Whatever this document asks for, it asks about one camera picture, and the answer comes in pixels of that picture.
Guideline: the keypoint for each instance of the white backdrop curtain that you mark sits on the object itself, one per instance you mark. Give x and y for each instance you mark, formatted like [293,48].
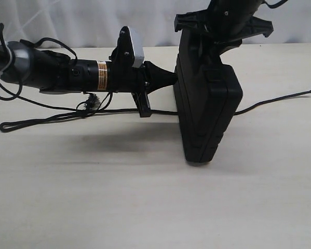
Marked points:
[97,23]

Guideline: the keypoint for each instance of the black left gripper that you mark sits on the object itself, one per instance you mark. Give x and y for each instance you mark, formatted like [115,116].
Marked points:
[147,79]

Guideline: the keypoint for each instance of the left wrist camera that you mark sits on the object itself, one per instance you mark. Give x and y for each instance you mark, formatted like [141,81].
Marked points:
[129,50]

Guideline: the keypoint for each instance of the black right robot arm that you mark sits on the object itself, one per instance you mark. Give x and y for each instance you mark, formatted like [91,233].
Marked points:
[224,24]

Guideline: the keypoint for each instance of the black plastic carrying case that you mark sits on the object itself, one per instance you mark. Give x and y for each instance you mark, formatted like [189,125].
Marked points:
[207,95]

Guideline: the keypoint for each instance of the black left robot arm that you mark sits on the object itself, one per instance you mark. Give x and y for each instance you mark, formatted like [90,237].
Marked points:
[21,63]

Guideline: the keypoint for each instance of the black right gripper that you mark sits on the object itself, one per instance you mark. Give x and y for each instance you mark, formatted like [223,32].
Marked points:
[197,46]

